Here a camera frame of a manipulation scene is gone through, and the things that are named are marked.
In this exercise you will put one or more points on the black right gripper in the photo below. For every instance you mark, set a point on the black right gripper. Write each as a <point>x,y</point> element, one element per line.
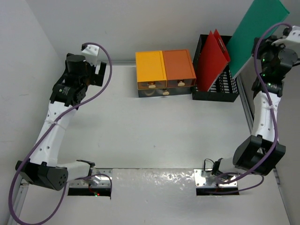
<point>258,47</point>

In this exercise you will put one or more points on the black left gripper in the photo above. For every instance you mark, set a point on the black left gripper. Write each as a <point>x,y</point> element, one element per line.
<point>99,73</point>

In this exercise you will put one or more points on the green folder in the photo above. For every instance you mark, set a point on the green folder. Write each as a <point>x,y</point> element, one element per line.
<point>261,15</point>

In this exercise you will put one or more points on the red folder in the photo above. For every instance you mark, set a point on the red folder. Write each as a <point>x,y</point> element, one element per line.
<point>211,60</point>

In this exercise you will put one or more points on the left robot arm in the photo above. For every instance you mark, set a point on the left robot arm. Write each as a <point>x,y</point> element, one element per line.
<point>42,169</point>

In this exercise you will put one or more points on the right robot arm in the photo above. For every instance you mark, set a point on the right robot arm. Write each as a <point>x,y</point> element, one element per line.
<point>260,153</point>

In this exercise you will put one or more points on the black mesh file rack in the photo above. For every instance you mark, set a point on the black mesh file rack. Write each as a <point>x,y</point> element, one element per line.
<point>225,89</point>

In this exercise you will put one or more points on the yellow drawer box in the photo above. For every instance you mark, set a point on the yellow drawer box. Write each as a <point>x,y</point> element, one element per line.
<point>150,70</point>

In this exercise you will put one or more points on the orange drawer box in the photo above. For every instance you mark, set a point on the orange drawer box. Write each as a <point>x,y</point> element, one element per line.
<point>179,68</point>

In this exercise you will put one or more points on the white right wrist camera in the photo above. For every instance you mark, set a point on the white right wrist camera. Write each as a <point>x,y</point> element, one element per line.
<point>290,39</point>

